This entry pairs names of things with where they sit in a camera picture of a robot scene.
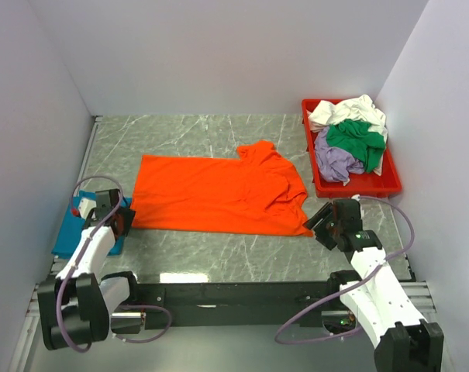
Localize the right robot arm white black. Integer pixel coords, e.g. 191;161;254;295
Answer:
305;199;444;372

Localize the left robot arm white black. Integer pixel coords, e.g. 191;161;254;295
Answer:
38;188;141;350

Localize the lilac t-shirt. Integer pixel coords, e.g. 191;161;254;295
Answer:
314;127;364;186

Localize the orange t-shirt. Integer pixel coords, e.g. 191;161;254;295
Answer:
131;140;311;236

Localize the folded blue t-shirt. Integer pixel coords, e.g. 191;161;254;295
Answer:
51;191;132;259

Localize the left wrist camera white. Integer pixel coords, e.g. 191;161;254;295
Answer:
71;197;96;219

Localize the black base beam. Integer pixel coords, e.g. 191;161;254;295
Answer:
94;270;371;339

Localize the red plastic bin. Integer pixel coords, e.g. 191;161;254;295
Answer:
301;98;402;198

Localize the green t-shirt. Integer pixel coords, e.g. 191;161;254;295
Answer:
326;119;386;173

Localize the white t-shirt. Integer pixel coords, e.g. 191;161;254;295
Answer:
309;95;388;175

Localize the aluminium rail frame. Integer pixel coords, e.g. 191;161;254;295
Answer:
7;115;452;372

